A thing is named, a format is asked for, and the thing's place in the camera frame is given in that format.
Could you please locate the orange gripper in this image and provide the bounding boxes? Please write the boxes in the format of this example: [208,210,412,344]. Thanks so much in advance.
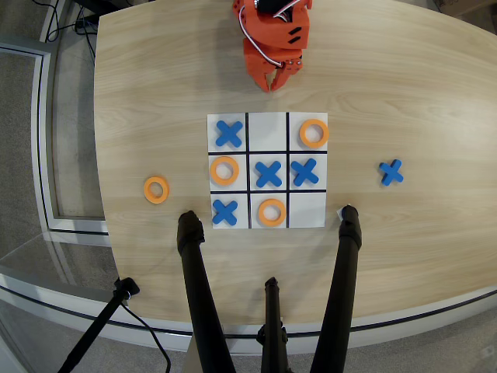
[243,11,312,93]

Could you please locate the orange foam ring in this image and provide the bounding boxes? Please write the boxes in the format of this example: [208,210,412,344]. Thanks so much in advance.
[143,176,171,205]
[209,155,241,186]
[257,198,288,228]
[298,118,330,149]

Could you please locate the white tic-tac-toe board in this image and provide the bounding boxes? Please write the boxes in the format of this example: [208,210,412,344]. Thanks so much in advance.
[207,112,329,230]

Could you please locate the blue foam cross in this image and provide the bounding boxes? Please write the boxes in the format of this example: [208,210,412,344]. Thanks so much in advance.
[378,159,405,187]
[255,160,283,189]
[211,199,238,226]
[290,158,320,187]
[215,120,245,149]

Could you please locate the thick black tripod leg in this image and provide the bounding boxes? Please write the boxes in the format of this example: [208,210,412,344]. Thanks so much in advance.
[308,204,363,373]
[176,210,238,373]

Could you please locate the thin black tripod leg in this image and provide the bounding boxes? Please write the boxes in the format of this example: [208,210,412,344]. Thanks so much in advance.
[255,276,290,373]

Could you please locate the black stand pole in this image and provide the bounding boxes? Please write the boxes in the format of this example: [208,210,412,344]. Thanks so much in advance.
[57,277,141,373]

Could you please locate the black floor cables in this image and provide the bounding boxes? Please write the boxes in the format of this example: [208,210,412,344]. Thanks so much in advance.
[43,0,98,60]

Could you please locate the white glass partition frame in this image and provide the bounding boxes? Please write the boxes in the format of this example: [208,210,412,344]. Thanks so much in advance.
[0,42,110,239]

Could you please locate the black stand cable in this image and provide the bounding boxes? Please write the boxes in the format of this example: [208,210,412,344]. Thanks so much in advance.
[119,302,172,373]

